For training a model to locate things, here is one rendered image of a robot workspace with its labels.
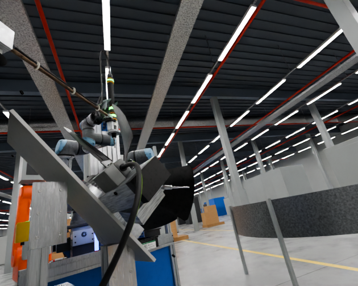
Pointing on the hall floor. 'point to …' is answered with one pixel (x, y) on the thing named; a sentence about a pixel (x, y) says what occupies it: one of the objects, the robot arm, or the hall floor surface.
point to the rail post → (174, 265)
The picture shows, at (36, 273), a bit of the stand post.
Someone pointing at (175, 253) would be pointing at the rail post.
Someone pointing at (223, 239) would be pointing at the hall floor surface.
